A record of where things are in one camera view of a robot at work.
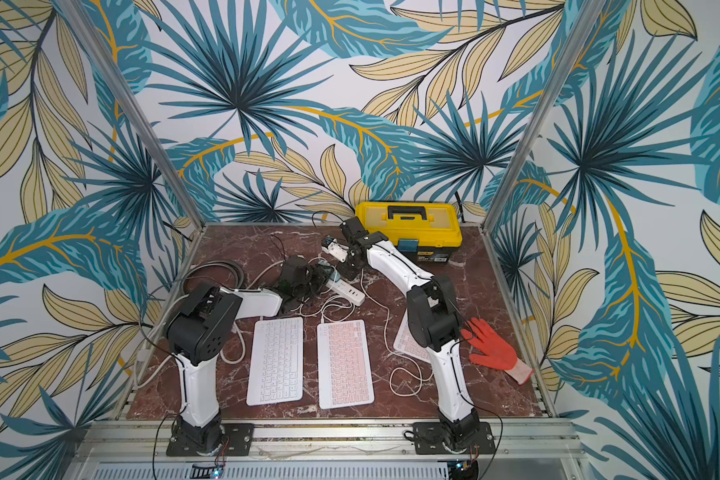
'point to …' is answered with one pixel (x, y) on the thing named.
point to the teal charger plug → (334, 275)
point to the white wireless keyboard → (276, 373)
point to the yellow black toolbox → (428, 232)
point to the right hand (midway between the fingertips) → (348, 265)
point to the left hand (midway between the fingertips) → (333, 275)
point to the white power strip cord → (149, 381)
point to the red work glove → (498, 353)
